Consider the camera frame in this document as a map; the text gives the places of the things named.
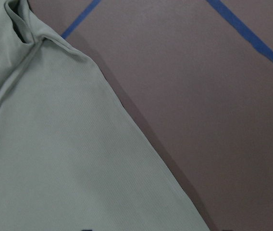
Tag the olive green long-sleeve shirt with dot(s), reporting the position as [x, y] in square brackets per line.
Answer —
[71, 157]

